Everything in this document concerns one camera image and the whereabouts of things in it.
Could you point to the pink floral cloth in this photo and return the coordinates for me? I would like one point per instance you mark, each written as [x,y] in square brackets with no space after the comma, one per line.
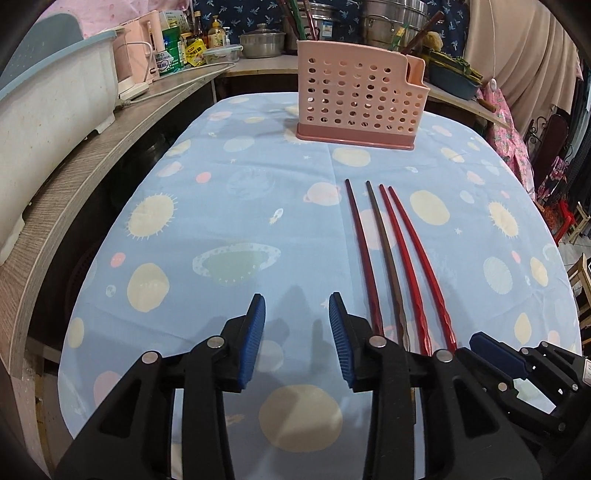
[505,134]

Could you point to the white tub with blue rim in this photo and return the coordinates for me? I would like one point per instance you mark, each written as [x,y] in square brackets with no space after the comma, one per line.
[51,138]

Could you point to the glass container with lid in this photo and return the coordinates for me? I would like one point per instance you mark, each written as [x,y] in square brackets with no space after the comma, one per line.
[221,55]

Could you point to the white power strip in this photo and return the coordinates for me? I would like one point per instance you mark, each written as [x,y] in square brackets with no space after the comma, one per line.
[134,92]

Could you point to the blue-green basin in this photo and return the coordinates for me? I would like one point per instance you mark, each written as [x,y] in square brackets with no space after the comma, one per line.
[450,81]

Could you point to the steel pot with lid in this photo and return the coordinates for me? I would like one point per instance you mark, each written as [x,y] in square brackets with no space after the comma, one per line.
[261,44]

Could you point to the brown chopstick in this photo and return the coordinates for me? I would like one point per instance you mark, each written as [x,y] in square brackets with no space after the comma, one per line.
[387,258]

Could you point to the grey-green perforated lid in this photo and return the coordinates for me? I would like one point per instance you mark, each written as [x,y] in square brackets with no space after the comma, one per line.
[41,46]

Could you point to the yellow snack packet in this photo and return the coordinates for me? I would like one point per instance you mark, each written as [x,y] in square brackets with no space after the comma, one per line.
[195,50]

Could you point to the pink perforated utensil basket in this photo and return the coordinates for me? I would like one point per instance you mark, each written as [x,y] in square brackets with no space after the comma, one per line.
[355,92]

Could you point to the beige curtain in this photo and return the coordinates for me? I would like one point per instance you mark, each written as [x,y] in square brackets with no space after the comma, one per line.
[521,55]

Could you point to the bright red chopstick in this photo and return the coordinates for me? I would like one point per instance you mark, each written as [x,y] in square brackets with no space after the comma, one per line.
[421,258]
[402,258]

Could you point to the pink electric kettle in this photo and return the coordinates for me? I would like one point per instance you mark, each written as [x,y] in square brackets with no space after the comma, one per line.
[138,50]

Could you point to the maroon chopstick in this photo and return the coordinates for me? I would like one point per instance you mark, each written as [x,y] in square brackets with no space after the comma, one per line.
[288,21]
[364,263]
[310,23]
[427,28]

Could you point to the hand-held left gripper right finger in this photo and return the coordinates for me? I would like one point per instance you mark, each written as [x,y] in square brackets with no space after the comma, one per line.
[341,341]

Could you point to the steel rice cooker pot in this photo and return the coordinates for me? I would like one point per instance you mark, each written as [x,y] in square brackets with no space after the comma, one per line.
[330,18]

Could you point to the dark blue patterned cloth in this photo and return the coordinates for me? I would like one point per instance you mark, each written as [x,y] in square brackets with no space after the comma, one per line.
[249,11]

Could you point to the pink dotted cloth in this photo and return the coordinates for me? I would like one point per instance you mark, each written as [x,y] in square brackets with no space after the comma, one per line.
[115,9]

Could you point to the grey wooden shelf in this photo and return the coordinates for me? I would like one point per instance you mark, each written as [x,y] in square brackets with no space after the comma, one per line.
[69,194]

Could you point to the dark sauce bottle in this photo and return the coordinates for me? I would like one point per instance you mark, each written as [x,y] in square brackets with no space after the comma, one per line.
[198,25]

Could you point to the steel steamer pot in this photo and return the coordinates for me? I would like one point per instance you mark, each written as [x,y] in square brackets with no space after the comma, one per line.
[383,23]

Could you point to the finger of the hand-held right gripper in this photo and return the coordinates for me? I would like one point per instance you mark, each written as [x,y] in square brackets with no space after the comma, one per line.
[496,353]
[558,364]

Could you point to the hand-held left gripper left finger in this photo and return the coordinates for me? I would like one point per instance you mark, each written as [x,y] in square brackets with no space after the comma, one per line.
[251,341]

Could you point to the black metal chair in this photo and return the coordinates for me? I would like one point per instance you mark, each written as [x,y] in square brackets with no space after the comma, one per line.
[554,134]

